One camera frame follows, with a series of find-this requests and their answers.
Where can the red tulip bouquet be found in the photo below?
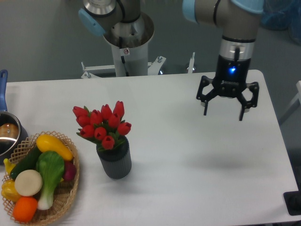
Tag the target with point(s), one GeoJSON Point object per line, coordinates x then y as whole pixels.
{"type": "Point", "coordinates": [105, 127]}

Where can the black device at table edge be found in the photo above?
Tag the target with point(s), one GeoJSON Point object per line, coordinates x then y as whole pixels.
{"type": "Point", "coordinates": [293, 202]}

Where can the green bok choy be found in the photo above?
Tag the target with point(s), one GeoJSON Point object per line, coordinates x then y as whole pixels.
{"type": "Point", "coordinates": [50, 165]}

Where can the orange fruit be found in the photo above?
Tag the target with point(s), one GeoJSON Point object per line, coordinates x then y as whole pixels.
{"type": "Point", "coordinates": [25, 209]}

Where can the dark grey ribbed vase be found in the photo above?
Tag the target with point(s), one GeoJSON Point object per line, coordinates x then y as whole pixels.
{"type": "Point", "coordinates": [116, 163]}

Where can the yellow bell pepper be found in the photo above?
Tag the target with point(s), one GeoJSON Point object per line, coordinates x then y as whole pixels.
{"type": "Point", "coordinates": [9, 192]}

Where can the blue handled saucepan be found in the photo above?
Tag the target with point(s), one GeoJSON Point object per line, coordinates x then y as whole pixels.
{"type": "Point", "coordinates": [12, 133]}

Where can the dark red radish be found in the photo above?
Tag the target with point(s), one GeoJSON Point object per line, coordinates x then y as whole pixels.
{"type": "Point", "coordinates": [69, 171]}

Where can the green cucumber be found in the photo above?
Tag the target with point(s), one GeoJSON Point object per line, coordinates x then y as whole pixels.
{"type": "Point", "coordinates": [27, 163]}

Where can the round cream white vegetable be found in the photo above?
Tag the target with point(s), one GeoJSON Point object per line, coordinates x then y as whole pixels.
{"type": "Point", "coordinates": [28, 182]}

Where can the yellow squash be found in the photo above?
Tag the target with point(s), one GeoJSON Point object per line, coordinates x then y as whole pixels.
{"type": "Point", "coordinates": [47, 142]}

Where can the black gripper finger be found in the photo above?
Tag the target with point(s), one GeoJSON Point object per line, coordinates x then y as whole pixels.
{"type": "Point", "coordinates": [248, 98]}
{"type": "Point", "coordinates": [206, 98]}

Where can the yellow banana tip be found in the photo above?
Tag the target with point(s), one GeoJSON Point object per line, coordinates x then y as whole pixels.
{"type": "Point", "coordinates": [8, 165]}

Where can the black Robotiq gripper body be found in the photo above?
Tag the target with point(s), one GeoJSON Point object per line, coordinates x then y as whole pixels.
{"type": "Point", "coordinates": [230, 77]}

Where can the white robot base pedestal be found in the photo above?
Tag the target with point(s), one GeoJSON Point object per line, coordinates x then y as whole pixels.
{"type": "Point", "coordinates": [129, 46]}

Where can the white metal mounting frame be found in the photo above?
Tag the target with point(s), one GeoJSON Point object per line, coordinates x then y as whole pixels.
{"type": "Point", "coordinates": [154, 68]}

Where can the woven wicker basket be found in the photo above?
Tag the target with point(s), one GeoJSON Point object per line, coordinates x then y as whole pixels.
{"type": "Point", "coordinates": [64, 194]}

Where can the blue plastic bag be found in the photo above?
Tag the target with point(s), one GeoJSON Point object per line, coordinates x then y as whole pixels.
{"type": "Point", "coordinates": [280, 15]}

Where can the white chair frame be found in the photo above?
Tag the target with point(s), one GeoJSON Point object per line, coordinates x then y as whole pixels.
{"type": "Point", "coordinates": [293, 105]}

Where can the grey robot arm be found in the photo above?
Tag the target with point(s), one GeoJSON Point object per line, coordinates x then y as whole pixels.
{"type": "Point", "coordinates": [239, 19]}

